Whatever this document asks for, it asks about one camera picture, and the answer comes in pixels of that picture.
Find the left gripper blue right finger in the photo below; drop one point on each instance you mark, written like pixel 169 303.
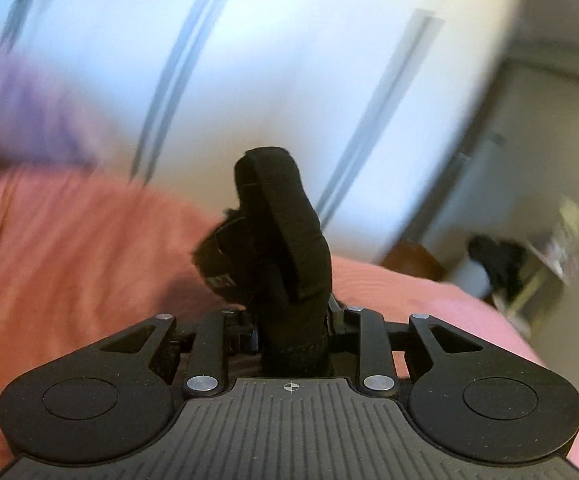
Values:
pixel 359 351

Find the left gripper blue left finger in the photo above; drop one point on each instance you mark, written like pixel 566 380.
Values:
pixel 220 337

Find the black pants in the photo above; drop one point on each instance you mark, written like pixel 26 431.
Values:
pixel 270 256

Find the white laundry basket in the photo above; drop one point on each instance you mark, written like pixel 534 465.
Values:
pixel 471 277

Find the black clothes pile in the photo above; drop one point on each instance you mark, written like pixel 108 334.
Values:
pixel 502 260

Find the dark wooden door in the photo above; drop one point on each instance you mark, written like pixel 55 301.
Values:
pixel 459 161

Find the white wardrobe with black stripes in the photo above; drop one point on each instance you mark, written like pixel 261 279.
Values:
pixel 369 96

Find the purple pillow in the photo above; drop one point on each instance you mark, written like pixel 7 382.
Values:
pixel 45 121

